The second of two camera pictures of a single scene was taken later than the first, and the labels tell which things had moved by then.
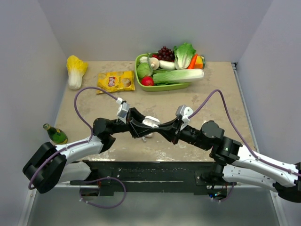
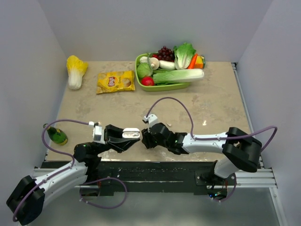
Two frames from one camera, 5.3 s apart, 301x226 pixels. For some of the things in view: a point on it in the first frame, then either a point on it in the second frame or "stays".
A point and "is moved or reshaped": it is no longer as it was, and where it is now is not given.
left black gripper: [133, 119] → [113, 136]
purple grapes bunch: [166, 54] stays
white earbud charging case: [151, 121] is moved or reshaped
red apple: [147, 81] stays
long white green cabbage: [170, 76] stays
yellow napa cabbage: [75, 69] stays
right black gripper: [169, 135] → [146, 139]
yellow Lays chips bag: [115, 81] stays
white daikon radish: [167, 65] stays
